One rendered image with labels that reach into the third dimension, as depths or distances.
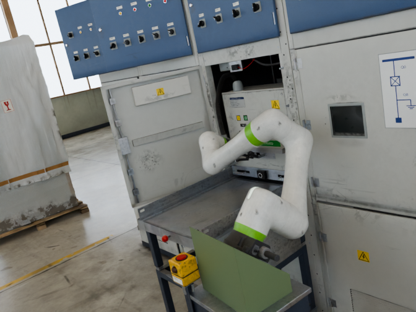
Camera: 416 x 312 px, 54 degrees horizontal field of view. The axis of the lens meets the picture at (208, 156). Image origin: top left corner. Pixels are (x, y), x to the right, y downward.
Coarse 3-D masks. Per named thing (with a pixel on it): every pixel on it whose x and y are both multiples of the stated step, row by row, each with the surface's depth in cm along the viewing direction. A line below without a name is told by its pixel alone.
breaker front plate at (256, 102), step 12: (228, 96) 247; (240, 96) 239; (252, 96) 232; (264, 96) 225; (276, 96) 219; (228, 108) 250; (240, 108) 242; (252, 108) 235; (264, 108) 228; (228, 120) 253; (252, 120) 238; (276, 156) 232; (276, 168) 235
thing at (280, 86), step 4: (264, 84) 252; (268, 84) 247; (272, 84) 242; (276, 84) 238; (280, 84) 234; (244, 88) 255; (248, 88) 250; (252, 88) 245; (256, 88) 240; (260, 88) 236; (264, 88) 232; (268, 88) 228; (272, 88) 220; (276, 88) 217; (280, 88) 215; (224, 92) 250; (228, 92) 246; (232, 92) 243; (236, 92) 241; (284, 92) 214; (256, 152) 245
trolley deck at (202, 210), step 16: (208, 192) 246; (224, 192) 241; (240, 192) 235; (176, 208) 231; (192, 208) 226; (208, 208) 221; (224, 208) 216; (144, 224) 221; (160, 224) 212; (176, 224) 208; (192, 224) 204; (208, 224) 200; (176, 240) 199; (192, 240) 188
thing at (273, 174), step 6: (240, 168) 257; (246, 168) 253; (252, 168) 249; (258, 168) 245; (264, 168) 242; (234, 174) 264; (240, 174) 259; (246, 174) 254; (252, 174) 250; (270, 174) 239; (276, 174) 235; (282, 174) 231; (282, 180) 233
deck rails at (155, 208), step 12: (204, 180) 250; (216, 180) 256; (228, 180) 259; (180, 192) 239; (192, 192) 245; (204, 192) 247; (276, 192) 209; (156, 204) 229; (168, 204) 234; (144, 216) 225; (228, 216) 189; (204, 228) 180; (216, 228) 185; (228, 228) 189
